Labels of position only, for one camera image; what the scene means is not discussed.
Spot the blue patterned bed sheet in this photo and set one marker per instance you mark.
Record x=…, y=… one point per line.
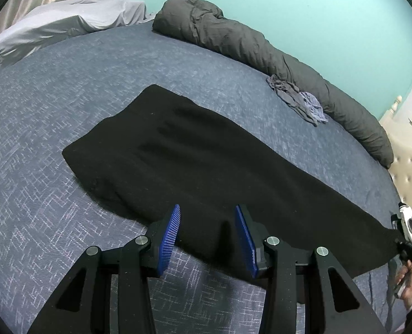
x=53, y=181

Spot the rolled dark grey duvet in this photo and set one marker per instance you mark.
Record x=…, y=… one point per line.
x=254, y=45

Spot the white folded garment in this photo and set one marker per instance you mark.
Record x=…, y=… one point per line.
x=405, y=215

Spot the person's right hand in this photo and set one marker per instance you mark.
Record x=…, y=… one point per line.
x=410, y=285

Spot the grey crumpled shirt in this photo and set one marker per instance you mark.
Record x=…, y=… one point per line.
x=286, y=94

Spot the cream tufted headboard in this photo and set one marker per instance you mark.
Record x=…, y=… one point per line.
x=407, y=160

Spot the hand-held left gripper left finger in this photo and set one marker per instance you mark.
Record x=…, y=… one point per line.
x=169, y=240

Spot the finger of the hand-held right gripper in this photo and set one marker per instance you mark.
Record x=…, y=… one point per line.
x=401, y=248

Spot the black fleece pants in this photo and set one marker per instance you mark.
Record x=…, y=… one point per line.
x=209, y=167

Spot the purple patterned garment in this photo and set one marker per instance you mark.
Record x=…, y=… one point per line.
x=313, y=108

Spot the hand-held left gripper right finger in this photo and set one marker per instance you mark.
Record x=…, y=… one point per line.
x=246, y=243

